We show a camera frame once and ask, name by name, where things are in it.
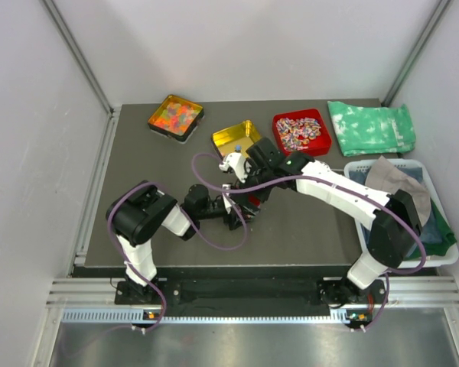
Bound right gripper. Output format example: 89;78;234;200
229;159;275;217

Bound speckled tin pastel star candies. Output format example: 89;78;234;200
211;120;262;158

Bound red round lid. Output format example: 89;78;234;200
248;194;261;207

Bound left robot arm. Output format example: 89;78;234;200
106;181;261;304

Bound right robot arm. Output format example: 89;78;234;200
220;138;422;303

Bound gold tin translucent star candies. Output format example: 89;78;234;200
148;95;204;142

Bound red box of lollipops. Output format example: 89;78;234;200
272;109;332;157

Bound green white cloth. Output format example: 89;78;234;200
327;101;416;157

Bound grey cloth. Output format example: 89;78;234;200
365;156;431;226

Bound blue cloth in basket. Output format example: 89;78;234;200
349;161;456;256

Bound green cloth in basket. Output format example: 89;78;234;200
420;200;457;256

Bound white laundry basket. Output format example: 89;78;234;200
344;158;459;268

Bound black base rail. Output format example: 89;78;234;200
115;265;386;317

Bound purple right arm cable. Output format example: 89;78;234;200
221;171;428;332

